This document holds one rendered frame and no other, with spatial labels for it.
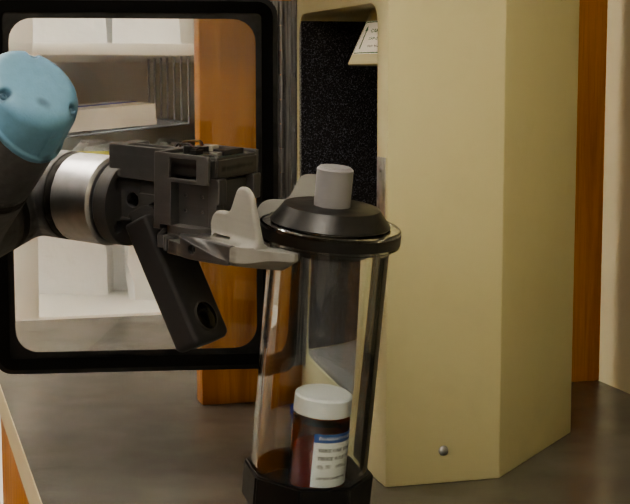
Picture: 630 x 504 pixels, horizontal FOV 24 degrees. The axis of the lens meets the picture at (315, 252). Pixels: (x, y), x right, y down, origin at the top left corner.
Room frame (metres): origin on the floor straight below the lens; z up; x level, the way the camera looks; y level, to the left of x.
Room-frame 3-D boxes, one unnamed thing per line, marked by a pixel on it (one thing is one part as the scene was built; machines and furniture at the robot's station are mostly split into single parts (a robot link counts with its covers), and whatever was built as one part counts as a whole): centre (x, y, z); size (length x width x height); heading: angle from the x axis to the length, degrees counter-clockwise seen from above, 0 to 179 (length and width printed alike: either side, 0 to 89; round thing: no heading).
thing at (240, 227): (1.09, 0.05, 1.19); 0.09 x 0.03 x 0.06; 34
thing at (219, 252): (1.12, 0.08, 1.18); 0.09 x 0.05 x 0.02; 34
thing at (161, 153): (1.18, 0.11, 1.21); 0.12 x 0.08 x 0.09; 59
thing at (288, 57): (1.56, 0.03, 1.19); 0.03 x 0.02 x 0.39; 16
